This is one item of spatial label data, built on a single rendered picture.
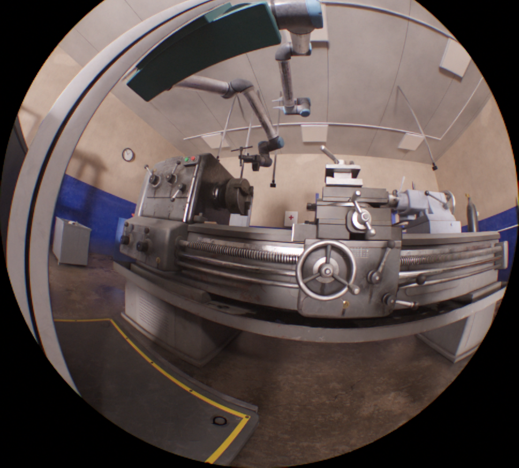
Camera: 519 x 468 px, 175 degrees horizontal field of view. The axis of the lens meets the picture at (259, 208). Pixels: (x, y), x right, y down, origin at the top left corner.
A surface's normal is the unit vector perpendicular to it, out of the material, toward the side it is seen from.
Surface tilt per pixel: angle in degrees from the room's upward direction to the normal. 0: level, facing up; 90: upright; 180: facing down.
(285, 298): 90
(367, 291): 90
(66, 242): 90
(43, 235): 90
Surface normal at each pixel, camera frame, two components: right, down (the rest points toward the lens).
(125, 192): 0.95, 0.04
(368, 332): -0.27, -0.27
